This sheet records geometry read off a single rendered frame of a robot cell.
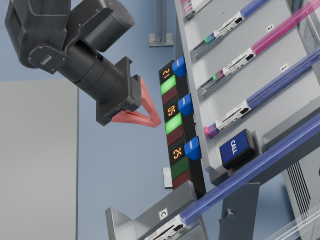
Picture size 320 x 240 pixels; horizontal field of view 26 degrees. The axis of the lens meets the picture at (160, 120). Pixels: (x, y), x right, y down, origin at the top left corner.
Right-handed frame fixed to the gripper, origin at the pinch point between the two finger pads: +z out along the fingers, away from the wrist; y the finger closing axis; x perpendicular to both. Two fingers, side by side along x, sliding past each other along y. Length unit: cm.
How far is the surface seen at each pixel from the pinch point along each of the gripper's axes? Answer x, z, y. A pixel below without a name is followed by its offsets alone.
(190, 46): -4.0, 7.5, 23.8
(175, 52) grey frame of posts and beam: 14, 28, 61
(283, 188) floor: 22, 83, 57
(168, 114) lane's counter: 4.6, 10.0, 14.2
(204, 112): -4.0, 8.0, 5.5
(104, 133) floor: 59, 48, 84
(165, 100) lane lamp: 5.1, 9.9, 18.3
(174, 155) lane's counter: 4.6, 10.1, 3.3
